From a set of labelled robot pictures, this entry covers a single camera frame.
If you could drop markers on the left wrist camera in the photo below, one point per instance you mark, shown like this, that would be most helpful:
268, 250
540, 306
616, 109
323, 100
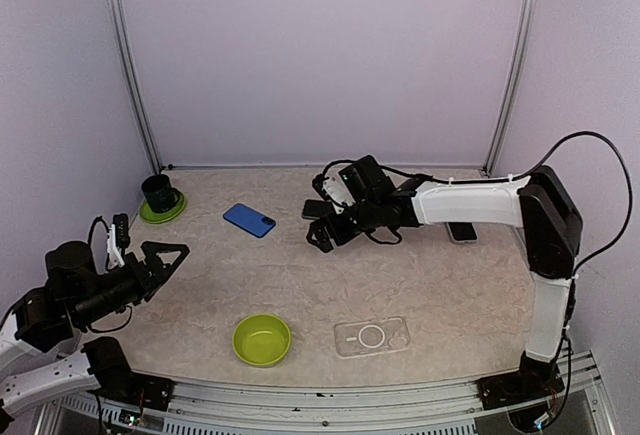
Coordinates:
118, 241

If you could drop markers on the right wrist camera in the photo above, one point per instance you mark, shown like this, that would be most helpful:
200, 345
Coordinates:
333, 191

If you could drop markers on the aluminium frame post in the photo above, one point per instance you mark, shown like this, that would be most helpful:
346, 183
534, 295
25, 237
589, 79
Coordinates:
525, 21
117, 12

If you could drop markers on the blue smartphone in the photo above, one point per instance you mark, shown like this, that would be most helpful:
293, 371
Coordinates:
249, 220

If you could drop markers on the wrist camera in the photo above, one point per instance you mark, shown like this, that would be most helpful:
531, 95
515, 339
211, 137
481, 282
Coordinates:
118, 241
333, 191

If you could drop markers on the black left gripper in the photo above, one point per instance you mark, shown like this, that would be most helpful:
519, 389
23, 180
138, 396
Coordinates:
160, 272

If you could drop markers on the right aluminium frame post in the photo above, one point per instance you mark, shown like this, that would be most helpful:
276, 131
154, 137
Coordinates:
525, 21

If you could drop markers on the left aluminium frame post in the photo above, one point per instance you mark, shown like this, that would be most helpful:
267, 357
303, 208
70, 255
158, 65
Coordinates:
117, 12

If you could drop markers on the black smartphone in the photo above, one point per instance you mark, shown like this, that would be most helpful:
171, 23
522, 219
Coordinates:
315, 209
462, 230

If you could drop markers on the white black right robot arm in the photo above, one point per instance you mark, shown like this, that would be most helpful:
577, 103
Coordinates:
481, 273

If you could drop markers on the front aluminium rail base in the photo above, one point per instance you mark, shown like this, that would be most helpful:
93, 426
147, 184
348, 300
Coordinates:
459, 406

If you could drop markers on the green saucer plate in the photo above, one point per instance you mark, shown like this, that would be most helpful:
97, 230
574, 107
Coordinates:
147, 215

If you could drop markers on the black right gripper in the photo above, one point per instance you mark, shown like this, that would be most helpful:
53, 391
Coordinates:
318, 226

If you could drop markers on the dark green mug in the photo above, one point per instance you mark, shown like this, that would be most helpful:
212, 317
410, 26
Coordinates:
159, 192

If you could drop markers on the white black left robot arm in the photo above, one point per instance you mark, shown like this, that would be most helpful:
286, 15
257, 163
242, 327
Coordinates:
49, 346

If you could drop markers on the green bowl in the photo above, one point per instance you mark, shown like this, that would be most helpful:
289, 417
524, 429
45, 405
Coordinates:
261, 340

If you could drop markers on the clear phone case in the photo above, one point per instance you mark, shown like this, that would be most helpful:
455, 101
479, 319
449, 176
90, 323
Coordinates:
366, 338

